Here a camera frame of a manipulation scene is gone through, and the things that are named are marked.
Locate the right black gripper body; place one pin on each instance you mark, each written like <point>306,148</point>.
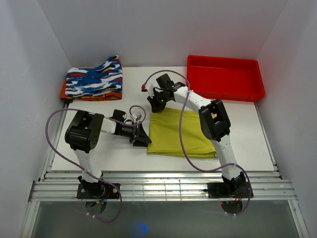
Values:
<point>159,100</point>

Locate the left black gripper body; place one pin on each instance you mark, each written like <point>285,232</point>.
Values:
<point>131,132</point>

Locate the yellow-green trousers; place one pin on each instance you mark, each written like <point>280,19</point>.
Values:
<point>167,129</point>

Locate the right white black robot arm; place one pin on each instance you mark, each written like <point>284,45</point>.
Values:
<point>214,123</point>

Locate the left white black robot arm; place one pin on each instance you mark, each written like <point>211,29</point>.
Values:
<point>82,136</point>

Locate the folded multicolour patterned trousers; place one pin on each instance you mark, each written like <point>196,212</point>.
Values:
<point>100,83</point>

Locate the red plastic tray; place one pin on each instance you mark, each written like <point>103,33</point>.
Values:
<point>225,78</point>

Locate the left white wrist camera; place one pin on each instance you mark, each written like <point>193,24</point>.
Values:
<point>136,117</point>

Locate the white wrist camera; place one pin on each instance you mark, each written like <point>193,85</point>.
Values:
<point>136,117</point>
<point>148,89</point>

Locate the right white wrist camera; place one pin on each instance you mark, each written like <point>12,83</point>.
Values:
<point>148,89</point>

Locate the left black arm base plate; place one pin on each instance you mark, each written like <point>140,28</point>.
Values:
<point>96,191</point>

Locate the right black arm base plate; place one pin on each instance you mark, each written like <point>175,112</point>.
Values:
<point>221,190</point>

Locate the aluminium rail frame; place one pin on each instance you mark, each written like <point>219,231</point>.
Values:
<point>166,205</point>

